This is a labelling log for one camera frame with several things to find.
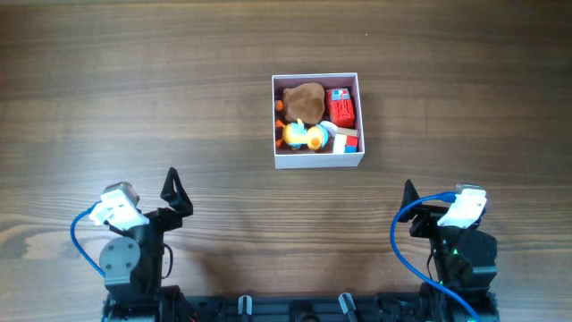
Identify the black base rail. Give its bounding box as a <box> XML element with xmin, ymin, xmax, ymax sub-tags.
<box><xmin>100</xmin><ymin>291</ymin><xmax>500</xmax><ymax>322</ymax></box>

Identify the white cardboard box pink inside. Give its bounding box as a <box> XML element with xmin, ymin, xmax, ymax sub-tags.
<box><xmin>272</xmin><ymin>72</ymin><xmax>366</xmax><ymax>169</ymax></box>

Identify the yellow duck toy blue hat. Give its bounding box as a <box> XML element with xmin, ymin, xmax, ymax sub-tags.
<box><xmin>274</xmin><ymin>119</ymin><xmax>330</xmax><ymax>151</ymax></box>

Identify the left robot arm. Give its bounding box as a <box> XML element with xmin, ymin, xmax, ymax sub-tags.
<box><xmin>89</xmin><ymin>168</ymin><xmax>198</xmax><ymax>321</ymax></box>

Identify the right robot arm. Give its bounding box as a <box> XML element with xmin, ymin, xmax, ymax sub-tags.
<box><xmin>390</xmin><ymin>180</ymin><xmax>500</xmax><ymax>321</ymax></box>

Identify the left blue cable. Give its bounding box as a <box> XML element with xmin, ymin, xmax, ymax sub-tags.
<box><xmin>70</xmin><ymin>203</ymin><xmax>107</xmax><ymax>278</ymax></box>

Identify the brown plush toy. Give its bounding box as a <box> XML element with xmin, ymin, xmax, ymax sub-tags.
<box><xmin>274</xmin><ymin>82</ymin><xmax>325</xmax><ymax>124</ymax></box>

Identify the red toy truck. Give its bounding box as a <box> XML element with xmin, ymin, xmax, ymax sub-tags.
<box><xmin>325</xmin><ymin>88</ymin><xmax>356</xmax><ymax>129</ymax></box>

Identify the right blue cable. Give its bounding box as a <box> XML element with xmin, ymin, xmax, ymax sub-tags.
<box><xmin>389</xmin><ymin>191</ymin><xmax>482</xmax><ymax>322</ymax></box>

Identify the colourful puzzle cube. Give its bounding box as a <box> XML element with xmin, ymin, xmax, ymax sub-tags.
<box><xmin>332</xmin><ymin>133</ymin><xmax>359</xmax><ymax>154</ymax></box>

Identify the white wooden rattle drum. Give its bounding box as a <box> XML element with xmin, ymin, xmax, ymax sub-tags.
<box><xmin>320</xmin><ymin>121</ymin><xmax>359</xmax><ymax>137</ymax></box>

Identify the blue cable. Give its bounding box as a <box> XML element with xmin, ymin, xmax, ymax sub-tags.
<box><xmin>389</xmin><ymin>191</ymin><xmax>482</xmax><ymax>322</ymax></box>
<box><xmin>70</xmin><ymin>203</ymin><xmax>107</xmax><ymax>278</ymax></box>

